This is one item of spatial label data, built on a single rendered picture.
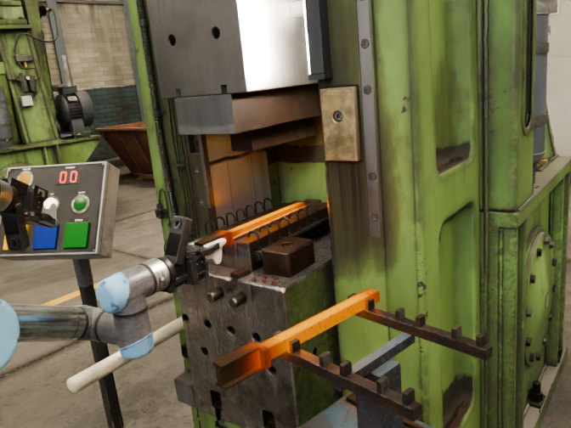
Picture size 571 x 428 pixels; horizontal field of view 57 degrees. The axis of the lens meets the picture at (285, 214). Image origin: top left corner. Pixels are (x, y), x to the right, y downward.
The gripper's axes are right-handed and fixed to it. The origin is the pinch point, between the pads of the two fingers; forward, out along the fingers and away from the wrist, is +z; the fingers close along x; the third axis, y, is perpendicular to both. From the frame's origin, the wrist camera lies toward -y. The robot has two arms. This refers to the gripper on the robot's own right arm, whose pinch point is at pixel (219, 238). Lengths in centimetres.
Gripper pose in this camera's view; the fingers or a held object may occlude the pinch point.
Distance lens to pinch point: 138.2
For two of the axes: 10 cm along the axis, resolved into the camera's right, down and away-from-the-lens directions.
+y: 0.9, 9.6, 2.5
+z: 5.9, -2.6, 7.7
